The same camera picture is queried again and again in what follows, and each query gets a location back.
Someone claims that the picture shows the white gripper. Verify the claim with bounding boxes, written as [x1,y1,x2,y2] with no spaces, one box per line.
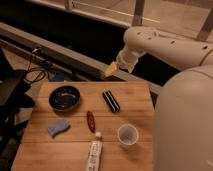
[104,48,145,77]

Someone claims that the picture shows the black white striped eraser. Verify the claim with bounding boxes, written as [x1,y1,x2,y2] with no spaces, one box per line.
[102,90,120,113]

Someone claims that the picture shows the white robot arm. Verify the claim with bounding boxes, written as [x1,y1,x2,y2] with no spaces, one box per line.
[105,26,213,171]

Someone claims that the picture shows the red chili pepper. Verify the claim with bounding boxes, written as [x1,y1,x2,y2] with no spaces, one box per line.
[87,111,96,133]

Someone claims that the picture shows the dark blue bowl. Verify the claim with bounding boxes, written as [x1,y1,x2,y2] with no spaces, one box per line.
[49,85,80,111]

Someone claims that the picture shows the white toothpaste tube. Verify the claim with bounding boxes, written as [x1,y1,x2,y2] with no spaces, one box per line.
[86,132,103,171]

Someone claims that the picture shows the blue sponge piece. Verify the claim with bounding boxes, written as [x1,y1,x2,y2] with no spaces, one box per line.
[47,120,70,137]

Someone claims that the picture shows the black equipment at left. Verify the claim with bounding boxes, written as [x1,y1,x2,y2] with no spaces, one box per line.
[0,47,35,171]

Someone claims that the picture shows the black cable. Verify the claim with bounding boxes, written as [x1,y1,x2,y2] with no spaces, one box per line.
[23,46,56,84]

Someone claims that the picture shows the grey metal rail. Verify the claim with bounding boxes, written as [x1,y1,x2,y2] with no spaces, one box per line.
[0,22,162,94]

